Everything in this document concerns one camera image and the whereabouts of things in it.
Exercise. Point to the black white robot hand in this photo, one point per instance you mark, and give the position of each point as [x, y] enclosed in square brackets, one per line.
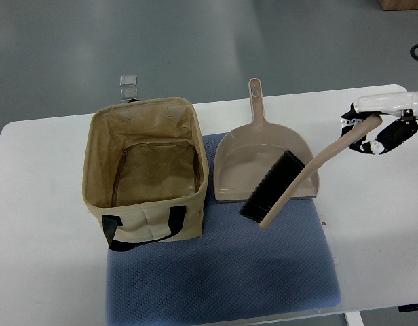
[398, 109]

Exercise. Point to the pink hand broom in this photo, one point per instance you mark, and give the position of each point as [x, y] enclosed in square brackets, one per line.
[288, 173]

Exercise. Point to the beige fabric bag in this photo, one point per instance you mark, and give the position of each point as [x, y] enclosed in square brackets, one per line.
[145, 173]

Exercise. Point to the cardboard box corner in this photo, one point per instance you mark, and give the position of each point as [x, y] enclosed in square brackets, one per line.
[395, 5]

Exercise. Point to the pink dustpan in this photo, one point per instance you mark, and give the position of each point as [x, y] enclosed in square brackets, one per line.
[247, 153]

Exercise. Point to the black table control panel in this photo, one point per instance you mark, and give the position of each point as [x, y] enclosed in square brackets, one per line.
[408, 308]

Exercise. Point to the blue textured mat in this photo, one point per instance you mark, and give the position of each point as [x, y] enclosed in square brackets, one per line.
[234, 270]

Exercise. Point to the upper metal floor plate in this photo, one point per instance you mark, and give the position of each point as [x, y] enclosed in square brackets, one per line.
[128, 80]

